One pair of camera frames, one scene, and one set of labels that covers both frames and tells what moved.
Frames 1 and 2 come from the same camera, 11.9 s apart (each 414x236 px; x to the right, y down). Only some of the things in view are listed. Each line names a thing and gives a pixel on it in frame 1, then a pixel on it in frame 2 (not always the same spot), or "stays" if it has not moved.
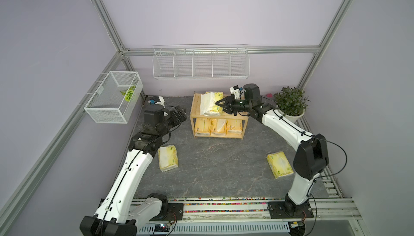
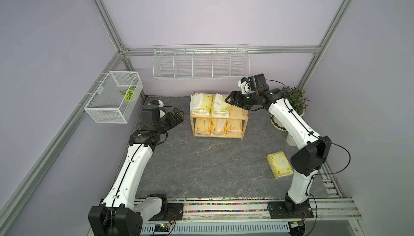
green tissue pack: x=167 y=157 → x=220 y=108
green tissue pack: x=278 y=164 stays
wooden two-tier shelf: x=225 y=126 stays
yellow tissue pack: x=207 y=105 → x=200 y=104
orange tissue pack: x=219 y=127 stays
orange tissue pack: x=234 y=126 stays
